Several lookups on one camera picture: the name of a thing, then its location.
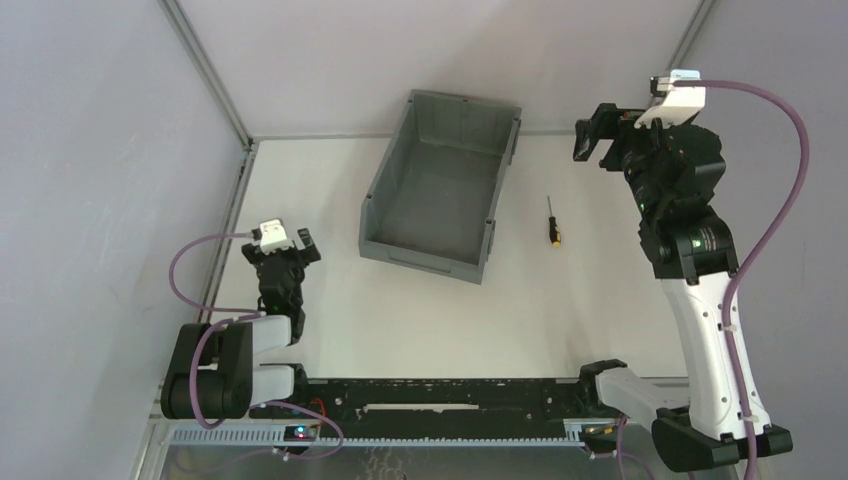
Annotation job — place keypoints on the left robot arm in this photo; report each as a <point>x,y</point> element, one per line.
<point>214,373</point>

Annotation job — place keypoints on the grey slotted cable duct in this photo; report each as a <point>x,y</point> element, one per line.
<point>280,435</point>

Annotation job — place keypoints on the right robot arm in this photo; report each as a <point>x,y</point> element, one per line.
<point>721,420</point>

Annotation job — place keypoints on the black yellow screwdriver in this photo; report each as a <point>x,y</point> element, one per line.
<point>554,233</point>

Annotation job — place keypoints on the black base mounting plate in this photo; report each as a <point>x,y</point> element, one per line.
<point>472,407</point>

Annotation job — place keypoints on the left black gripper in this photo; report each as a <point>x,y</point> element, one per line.
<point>283,256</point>

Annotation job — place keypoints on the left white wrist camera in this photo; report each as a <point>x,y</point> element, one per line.
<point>271,235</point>

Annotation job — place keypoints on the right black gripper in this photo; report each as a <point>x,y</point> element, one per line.
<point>615,142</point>

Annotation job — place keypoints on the grey plastic storage bin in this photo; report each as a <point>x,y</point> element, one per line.
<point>432,203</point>

